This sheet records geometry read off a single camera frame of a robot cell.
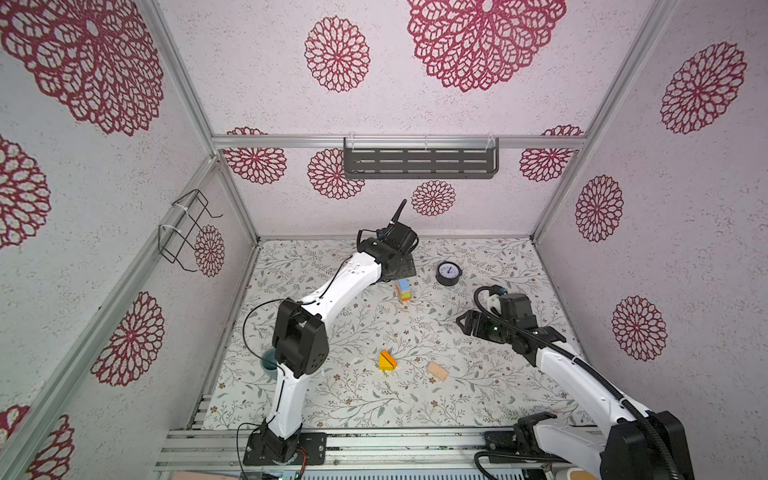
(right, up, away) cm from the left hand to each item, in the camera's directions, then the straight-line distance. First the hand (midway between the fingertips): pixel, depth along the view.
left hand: (393, 274), depth 90 cm
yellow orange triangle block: (-2, -25, -4) cm, 25 cm away
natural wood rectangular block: (+13, -28, -5) cm, 31 cm away
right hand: (+21, -12, -5) cm, 25 cm away
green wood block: (+4, -7, +7) cm, 11 cm away
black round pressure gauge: (+20, 0, +16) cm, 26 cm away
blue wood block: (+4, -4, +15) cm, 17 cm away
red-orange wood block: (+5, -9, +11) cm, 14 cm away
